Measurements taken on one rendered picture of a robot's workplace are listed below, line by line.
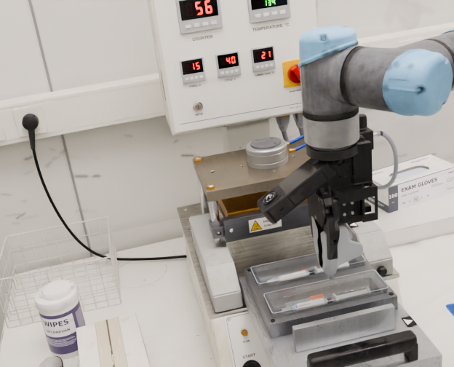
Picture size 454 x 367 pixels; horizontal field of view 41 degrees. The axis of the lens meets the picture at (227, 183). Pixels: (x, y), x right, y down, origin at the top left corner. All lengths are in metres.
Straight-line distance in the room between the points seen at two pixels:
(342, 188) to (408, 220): 0.76
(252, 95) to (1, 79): 0.63
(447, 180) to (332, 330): 0.91
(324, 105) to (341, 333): 0.33
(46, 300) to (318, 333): 0.61
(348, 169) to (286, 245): 0.41
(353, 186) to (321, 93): 0.15
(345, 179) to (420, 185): 0.81
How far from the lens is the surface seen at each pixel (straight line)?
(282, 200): 0.83
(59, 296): 1.28
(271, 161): 1.12
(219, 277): 1.05
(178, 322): 1.36
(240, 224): 1.08
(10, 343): 1.45
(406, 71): 0.72
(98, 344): 1.21
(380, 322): 0.91
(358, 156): 0.85
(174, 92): 1.22
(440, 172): 1.69
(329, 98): 0.79
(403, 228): 1.56
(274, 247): 1.22
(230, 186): 1.07
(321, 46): 0.77
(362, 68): 0.75
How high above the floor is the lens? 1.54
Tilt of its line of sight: 23 degrees down
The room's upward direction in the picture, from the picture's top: 8 degrees counter-clockwise
